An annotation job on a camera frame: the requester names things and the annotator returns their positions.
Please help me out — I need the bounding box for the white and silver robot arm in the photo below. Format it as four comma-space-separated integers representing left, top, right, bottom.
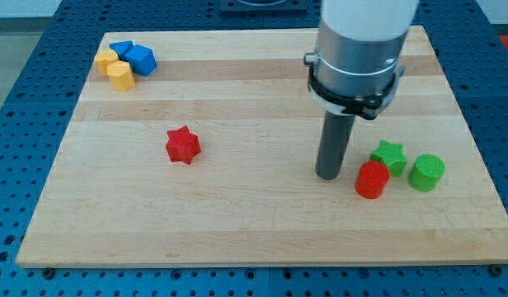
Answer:
303, 0, 419, 120

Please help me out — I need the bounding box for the red star block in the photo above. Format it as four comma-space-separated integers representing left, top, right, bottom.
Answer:
165, 125, 201, 165

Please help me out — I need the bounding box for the green star block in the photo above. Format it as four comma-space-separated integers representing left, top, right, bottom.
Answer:
369, 139, 407, 177

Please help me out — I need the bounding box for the wooden board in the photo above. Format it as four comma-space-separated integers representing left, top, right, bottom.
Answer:
16, 26, 508, 268

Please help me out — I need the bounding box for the dark grey cylindrical pointer rod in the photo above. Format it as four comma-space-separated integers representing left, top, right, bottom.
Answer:
315, 111, 355, 180

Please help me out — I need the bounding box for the red cylinder block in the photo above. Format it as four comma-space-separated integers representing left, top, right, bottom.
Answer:
355, 161, 390, 199

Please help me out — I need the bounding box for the blue cube block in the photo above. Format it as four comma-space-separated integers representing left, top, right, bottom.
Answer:
125, 45, 157, 77

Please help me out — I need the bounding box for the yellow hexagon block front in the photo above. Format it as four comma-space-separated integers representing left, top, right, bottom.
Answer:
107, 61, 136, 92

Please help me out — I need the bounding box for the yellow hexagon block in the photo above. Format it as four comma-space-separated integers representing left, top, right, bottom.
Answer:
107, 61, 136, 92
94, 49, 119, 77

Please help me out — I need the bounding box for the blue pentagon block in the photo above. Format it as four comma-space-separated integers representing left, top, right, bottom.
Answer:
109, 40, 134, 61

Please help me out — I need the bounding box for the green cylinder block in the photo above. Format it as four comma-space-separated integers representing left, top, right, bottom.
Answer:
407, 154, 445, 192

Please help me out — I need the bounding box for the yellow hexagon block back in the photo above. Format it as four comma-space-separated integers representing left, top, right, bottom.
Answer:
94, 49, 119, 77

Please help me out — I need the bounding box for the black clamp ring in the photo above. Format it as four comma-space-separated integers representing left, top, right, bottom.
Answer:
306, 65, 405, 121

